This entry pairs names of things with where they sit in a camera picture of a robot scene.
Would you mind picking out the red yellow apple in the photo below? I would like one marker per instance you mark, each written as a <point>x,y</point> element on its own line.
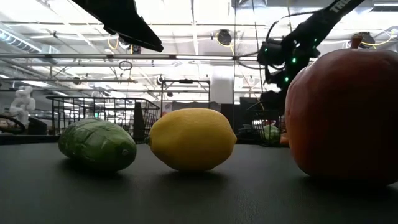
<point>342,118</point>

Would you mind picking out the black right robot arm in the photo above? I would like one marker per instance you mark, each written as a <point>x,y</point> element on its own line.
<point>329,15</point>

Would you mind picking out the white building column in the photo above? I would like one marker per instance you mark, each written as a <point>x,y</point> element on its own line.
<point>222,84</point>

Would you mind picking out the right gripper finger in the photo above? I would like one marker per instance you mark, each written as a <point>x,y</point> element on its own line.
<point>273,99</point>

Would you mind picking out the black table mat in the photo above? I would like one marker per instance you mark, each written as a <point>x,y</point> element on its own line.
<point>93,199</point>

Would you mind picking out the black computer case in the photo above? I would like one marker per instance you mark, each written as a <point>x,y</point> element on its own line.
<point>248,107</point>

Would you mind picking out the black metal frame stand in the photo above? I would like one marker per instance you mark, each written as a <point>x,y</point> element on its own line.
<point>186,81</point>

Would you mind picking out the yellow lemon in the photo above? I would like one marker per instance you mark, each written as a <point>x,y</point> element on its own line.
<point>192,140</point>

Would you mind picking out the long ceiling light rail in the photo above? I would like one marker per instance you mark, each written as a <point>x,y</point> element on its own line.
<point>93,56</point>

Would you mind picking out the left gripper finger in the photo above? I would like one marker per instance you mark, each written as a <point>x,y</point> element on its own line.
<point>124,21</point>

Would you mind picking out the green cucumber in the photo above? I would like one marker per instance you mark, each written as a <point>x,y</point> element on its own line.
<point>96,146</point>

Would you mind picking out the green ridged chayote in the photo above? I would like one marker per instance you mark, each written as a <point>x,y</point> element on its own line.
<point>272,133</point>

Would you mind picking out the white humanoid robot figure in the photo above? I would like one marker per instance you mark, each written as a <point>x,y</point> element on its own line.
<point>22,104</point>

